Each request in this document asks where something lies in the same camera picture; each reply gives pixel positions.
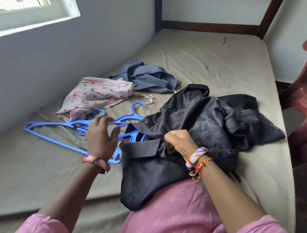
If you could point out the beige bed sheet mattress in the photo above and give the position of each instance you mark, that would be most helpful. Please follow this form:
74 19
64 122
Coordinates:
215 60

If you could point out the orange purple white wristband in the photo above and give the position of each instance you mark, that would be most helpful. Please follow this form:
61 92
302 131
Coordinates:
99 162
195 156

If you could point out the pink striped floral garment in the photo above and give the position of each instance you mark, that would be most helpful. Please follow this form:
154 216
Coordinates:
96 94

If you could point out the dark wooden bed frame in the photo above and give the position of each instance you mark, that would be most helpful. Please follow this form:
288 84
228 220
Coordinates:
208 26

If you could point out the blue grey striped shirt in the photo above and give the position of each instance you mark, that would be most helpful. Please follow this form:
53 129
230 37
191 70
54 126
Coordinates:
148 76

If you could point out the person's right forearm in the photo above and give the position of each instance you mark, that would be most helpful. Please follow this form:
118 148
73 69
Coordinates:
225 194

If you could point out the pink patterned kurta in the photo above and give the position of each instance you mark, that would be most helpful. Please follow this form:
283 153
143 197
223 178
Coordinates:
177 208

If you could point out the black dotted satin shirt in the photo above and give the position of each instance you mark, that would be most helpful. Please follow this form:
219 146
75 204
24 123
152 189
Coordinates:
211 124

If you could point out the person's left thumb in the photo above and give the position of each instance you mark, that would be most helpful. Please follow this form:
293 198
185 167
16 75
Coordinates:
116 135

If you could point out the person's left forearm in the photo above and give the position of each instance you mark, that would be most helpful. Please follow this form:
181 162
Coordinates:
72 192

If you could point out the person's right fingers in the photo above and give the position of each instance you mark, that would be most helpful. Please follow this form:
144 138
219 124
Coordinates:
169 142

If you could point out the person's right hand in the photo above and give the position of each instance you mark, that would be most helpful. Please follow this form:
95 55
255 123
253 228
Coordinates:
182 142

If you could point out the person's left hand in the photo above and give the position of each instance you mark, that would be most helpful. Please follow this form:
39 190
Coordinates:
99 141

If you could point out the maroon plastic chair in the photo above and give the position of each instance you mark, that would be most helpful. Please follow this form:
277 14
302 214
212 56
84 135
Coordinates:
298 96

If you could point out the blue plastic clothes hanger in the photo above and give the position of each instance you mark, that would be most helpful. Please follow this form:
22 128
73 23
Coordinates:
55 140
134 117

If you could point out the white window frame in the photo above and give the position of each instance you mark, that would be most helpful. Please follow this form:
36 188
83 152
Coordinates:
69 10

